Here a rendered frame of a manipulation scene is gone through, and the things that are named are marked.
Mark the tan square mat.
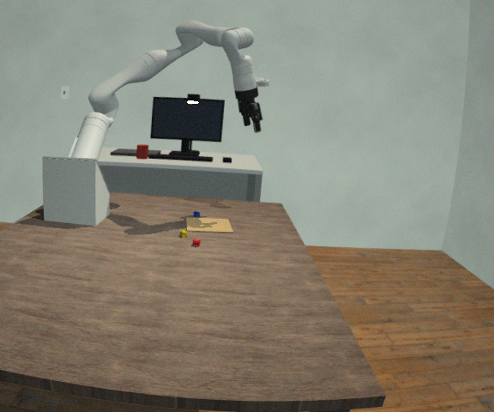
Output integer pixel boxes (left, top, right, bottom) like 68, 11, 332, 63
186, 217, 233, 233

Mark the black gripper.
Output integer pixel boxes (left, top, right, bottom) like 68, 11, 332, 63
235, 87, 262, 133

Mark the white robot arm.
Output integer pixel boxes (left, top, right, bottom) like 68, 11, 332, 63
68, 21, 269, 160

